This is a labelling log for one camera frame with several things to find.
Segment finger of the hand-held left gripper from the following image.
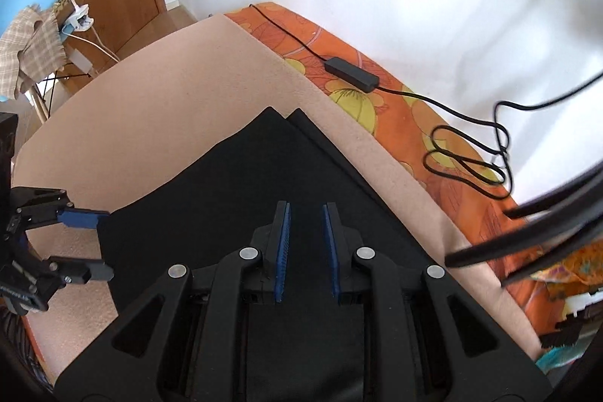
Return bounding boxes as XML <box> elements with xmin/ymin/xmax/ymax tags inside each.
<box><xmin>8</xmin><ymin>186</ymin><xmax>111</xmax><ymax>239</ymax></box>
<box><xmin>29</xmin><ymin>255</ymin><xmax>115</xmax><ymax>287</ymax></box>

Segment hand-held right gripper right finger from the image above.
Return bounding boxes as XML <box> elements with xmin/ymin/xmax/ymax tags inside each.
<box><xmin>321</xmin><ymin>202</ymin><xmax>553</xmax><ymax>402</ymax></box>

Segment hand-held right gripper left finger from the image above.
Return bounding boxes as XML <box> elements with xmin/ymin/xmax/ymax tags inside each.
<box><xmin>54</xmin><ymin>200</ymin><xmax>293</xmax><ymax>402</ymax></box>

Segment black pants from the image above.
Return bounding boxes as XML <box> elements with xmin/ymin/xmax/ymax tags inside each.
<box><xmin>95</xmin><ymin>105</ymin><xmax>448</xmax><ymax>402</ymax></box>

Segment beige blanket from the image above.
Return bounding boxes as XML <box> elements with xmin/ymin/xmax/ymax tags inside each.
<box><xmin>12</xmin><ymin>13</ymin><xmax>542</xmax><ymax>386</ymax></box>

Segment beige checked cloth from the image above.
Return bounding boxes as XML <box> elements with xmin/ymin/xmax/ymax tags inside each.
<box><xmin>0</xmin><ymin>5</ymin><xmax>72</xmax><ymax>100</ymax></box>

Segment black power adapter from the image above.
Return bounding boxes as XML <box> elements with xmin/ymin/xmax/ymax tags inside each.
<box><xmin>323</xmin><ymin>57</ymin><xmax>380</xmax><ymax>92</ymax></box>

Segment orange floral bed sheet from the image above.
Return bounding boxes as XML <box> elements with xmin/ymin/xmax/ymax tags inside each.
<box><xmin>223</xmin><ymin>2</ymin><xmax>573</xmax><ymax>337</ymax></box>

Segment orange yellow patterned cloth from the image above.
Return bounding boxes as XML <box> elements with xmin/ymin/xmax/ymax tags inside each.
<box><xmin>528</xmin><ymin>237</ymin><xmax>603</xmax><ymax>292</ymax></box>

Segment white lamp cable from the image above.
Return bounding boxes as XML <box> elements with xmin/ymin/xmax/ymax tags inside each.
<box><xmin>73</xmin><ymin>23</ymin><xmax>121</xmax><ymax>64</ymax></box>

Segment thin black power cable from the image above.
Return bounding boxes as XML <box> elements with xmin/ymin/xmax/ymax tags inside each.
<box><xmin>249</xmin><ymin>4</ymin><xmax>603</xmax><ymax>201</ymax></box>

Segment thick black cable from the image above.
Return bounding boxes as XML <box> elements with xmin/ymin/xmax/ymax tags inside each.
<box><xmin>501</xmin><ymin>228</ymin><xmax>603</xmax><ymax>288</ymax></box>
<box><xmin>445</xmin><ymin>169</ymin><xmax>603</xmax><ymax>269</ymax></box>

